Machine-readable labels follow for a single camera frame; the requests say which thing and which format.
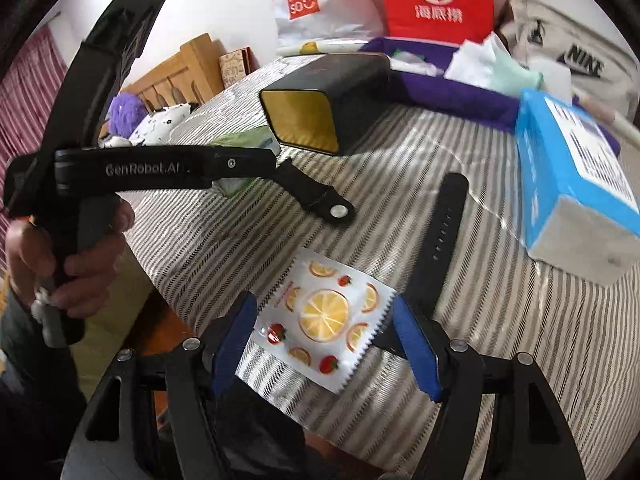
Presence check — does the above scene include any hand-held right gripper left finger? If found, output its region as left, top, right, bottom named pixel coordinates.
left=65, top=290, right=258, bottom=480

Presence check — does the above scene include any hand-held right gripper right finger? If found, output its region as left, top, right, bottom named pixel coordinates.
left=391, top=295, right=588, bottom=480

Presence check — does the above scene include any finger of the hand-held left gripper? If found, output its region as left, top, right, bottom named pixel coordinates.
left=272, top=156, right=357, bottom=228

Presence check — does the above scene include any fruit print sachet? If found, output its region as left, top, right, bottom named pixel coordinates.
left=235, top=247, right=398, bottom=395

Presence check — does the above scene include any green snack packet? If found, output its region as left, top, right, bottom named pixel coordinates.
left=210, top=125, right=283, bottom=198

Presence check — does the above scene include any white tissue sheet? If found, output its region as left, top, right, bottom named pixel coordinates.
left=444, top=32, right=511, bottom=86

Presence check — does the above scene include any light green cloth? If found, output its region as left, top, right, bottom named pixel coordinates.
left=480, top=55, right=546, bottom=97

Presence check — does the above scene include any person's left hand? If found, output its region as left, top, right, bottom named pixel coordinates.
left=6, top=199, right=137, bottom=321

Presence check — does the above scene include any white patterned pillow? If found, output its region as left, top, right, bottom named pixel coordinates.
left=127, top=101, right=198, bottom=147

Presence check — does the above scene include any purple plush toy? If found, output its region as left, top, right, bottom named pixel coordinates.
left=106, top=94, right=147, bottom=136

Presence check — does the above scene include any dark cloth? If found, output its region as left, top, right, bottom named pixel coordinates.
left=210, top=395, right=321, bottom=480

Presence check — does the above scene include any olive green mat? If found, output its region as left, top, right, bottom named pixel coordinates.
left=85, top=247, right=156, bottom=391

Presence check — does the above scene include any wooden headboard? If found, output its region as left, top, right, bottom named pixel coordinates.
left=131, top=33, right=221, bottom=111

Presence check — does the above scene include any dark green tin box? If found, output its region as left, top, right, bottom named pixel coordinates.
left=259, top=52, right=396, bottom=157

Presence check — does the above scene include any pink striped curtain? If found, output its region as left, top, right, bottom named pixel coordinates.
left=0, top=25, right=68, bottom=171

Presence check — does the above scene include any brown patterned box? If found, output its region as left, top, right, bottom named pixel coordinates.
left=218, top=46, right=257, bottom=88

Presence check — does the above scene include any white duck print pillow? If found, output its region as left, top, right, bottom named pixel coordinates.
left=277, top=37, right=376, bottom=58

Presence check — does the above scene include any purple cloth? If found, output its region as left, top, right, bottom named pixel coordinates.
left=357, top=37, right=523, bottom=133

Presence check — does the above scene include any white plastic shopping bag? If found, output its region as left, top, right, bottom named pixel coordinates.
left=272, top=0, right=386, bottom=51

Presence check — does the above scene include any red paper bag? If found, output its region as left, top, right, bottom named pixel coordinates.
left=375, top=0, right=495, bottom=43

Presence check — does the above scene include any blue cardboard box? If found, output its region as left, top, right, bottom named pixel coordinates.
left=515, top=87, right=640, bottom=286

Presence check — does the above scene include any grey sports bag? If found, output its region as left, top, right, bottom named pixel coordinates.
left=500, top=0, right=640, bottom=126

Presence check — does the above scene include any black watch strap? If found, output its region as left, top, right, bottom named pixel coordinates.
left=372, top=172, right=471, bottom=358

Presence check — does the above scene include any white cord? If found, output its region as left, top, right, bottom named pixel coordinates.
left=575, top=87, right=640, bottom=143

